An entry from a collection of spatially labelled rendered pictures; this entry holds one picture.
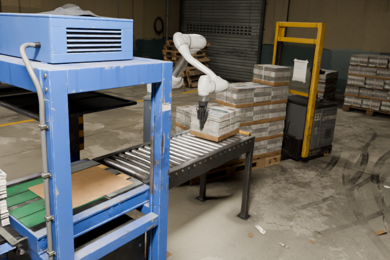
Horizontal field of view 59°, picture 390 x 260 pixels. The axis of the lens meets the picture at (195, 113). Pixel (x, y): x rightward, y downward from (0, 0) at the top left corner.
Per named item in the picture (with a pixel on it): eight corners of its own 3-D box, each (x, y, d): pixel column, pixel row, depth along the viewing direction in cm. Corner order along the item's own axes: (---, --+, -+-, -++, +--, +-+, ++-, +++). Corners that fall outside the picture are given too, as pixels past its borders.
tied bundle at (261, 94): (233, 100, 444) (234, 83, 438) (249, 98, 460) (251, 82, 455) (253, 107, 414) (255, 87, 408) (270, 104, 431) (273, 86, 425)
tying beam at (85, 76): (70, 62, 237) (69, 47, 234) (172, 80, 180) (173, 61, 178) (-44, 68, 185) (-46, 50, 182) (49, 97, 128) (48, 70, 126)
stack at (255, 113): (173, 173, 417) (175, 106, 397) (245, 156, 482) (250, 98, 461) (190, 186, 386) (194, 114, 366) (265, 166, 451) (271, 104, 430)
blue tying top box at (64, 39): (69, 50, 215) (68, 17, 210) (133, 59, 179) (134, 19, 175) (-9, 51, 181) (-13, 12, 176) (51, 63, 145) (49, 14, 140)
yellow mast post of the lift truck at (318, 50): (298, 155, 471) (316, 22, 428) (303, 154, 475) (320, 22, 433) (304, 157, 463) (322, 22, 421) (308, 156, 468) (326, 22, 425)
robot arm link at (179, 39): (180, 42, 301) (193, 42, 308) (172, 28, 310) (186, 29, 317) (175, 53, 310) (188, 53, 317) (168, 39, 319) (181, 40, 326)
